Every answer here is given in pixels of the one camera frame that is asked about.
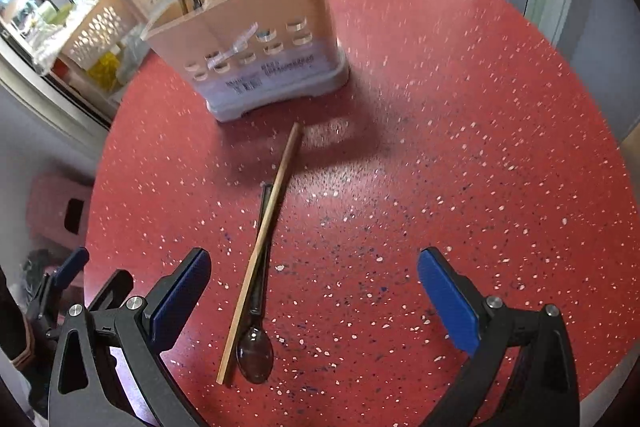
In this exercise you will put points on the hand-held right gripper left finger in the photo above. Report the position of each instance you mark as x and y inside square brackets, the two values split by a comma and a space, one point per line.
[185, 297]

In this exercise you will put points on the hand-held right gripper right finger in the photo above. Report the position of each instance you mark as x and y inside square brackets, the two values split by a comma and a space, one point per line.
[447, 302]

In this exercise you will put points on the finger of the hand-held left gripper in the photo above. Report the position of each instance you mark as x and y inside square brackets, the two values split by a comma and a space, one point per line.
[110, 287]
[70, 268]

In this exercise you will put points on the dark plastic bag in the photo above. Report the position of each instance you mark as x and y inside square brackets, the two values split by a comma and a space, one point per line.
[35, 267]

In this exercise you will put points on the pink plastic stool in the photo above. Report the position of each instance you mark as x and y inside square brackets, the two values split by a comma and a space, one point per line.
[50, 202]

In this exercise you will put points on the yellow plastic bag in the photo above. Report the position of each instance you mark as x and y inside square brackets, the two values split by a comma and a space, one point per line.
[105, 69]

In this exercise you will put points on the white perforated storage cart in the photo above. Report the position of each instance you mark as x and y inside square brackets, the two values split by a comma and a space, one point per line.
[100, 24]

